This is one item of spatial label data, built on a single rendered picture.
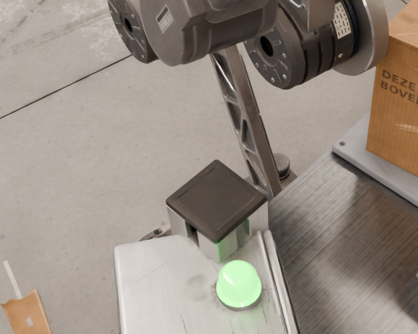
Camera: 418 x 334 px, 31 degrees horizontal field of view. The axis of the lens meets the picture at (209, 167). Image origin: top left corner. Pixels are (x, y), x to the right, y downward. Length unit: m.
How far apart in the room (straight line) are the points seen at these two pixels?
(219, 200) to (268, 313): 0.07
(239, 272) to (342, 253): 0.81
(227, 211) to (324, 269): 0.77
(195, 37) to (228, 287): 0.28
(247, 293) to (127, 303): 0.07
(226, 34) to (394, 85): 0.56
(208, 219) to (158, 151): 2.04
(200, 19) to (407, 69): 0.58
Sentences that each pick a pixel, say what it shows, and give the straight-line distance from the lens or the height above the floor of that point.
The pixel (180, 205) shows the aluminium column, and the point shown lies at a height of 1.50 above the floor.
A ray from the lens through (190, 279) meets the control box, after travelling 0.45.
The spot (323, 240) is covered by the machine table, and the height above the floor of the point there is 0.83.
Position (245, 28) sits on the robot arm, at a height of 1.42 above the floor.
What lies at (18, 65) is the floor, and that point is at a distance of 2.91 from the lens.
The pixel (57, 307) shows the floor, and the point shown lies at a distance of 2.21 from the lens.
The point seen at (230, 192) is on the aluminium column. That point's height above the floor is 1.50.
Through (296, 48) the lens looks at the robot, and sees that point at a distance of 1.03.
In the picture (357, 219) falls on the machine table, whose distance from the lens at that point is 1.26.
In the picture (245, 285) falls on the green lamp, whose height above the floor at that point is 1.49.
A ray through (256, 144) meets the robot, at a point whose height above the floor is 0.58.
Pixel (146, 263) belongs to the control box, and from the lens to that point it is 0.46.
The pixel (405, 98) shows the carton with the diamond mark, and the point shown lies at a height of 1.01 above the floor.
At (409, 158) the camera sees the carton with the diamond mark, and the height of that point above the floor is 0.88.
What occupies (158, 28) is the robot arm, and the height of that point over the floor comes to 1.43.
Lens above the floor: 1.86
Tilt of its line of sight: 50 degrees down
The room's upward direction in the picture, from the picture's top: 7 degrees counter-clockwise
